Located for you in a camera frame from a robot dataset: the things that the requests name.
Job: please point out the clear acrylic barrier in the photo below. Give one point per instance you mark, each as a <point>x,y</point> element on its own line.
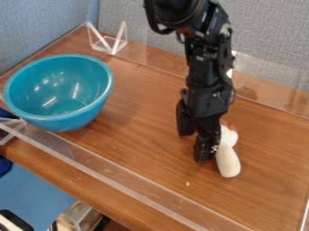
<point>264,91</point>
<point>162,199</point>

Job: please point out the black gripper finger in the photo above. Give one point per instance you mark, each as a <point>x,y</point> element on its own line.
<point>207,139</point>
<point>185,122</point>

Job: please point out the blue plastic bowl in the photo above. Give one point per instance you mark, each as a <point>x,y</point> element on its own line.
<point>58,93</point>

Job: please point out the black and white floor object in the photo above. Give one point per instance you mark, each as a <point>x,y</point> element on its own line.
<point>12,223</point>

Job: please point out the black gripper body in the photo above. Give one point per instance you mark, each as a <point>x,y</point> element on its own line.
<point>206,96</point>

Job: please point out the clear acrylic back barrier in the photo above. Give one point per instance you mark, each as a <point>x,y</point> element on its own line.
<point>264,91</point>

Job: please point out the clear acrylic front barrier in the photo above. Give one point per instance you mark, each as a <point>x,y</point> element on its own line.
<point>162,199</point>

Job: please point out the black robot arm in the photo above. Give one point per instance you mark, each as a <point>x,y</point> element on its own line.
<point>199,22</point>

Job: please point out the brown and white toy mushroom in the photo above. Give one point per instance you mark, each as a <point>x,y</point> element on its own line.
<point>227,159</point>

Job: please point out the grey metal table leg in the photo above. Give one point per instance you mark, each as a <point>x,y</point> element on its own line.
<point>79,218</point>

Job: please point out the clear acrylic corner bracket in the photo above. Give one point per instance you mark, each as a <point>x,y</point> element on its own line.
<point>104,43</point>

